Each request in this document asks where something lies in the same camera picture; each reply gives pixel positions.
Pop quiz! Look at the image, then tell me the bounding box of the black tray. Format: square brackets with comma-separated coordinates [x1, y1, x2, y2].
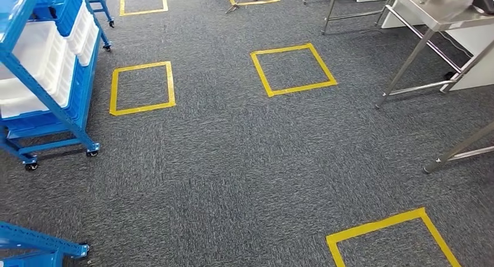
[472, 0, 494, 15]

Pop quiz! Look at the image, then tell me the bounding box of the stainless steel workbench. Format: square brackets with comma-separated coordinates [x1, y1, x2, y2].
[423, 120, 494, 175]

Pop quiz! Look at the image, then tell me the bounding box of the white plastic bin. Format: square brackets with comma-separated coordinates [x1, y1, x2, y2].
[0, 48, 77, 120]
[76, 22, 101, 68]
[65, 0, 91, 55]
[0, 20, 67, 104]

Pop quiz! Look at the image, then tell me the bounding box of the blue shelf rack with casters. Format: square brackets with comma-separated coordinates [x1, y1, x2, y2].
[81, 0, 116, 29]
[0, 0, 114, 172]

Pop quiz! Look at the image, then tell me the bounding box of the steel table frame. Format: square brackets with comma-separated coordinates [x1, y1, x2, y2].
[302, 0, 394, 36]

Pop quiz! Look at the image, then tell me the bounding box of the blue metal shelf rack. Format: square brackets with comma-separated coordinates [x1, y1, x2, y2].
[0, 220, 91, 267]

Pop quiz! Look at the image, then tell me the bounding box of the steel side table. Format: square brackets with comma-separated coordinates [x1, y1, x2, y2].
[375, 0, 494, 110]

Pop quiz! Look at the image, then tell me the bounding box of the blue plastic bin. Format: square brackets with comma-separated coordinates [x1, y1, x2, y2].
[0, 60, 91, 132]
[33, 0, 84, 37]

